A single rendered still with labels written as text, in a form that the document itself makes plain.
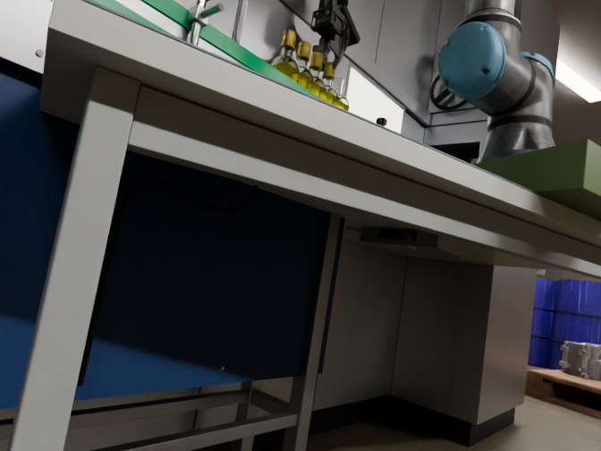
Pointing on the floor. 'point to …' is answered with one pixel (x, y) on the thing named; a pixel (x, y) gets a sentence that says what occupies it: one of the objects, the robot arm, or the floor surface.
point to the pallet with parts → (571, 378)
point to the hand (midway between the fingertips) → (330, 66)
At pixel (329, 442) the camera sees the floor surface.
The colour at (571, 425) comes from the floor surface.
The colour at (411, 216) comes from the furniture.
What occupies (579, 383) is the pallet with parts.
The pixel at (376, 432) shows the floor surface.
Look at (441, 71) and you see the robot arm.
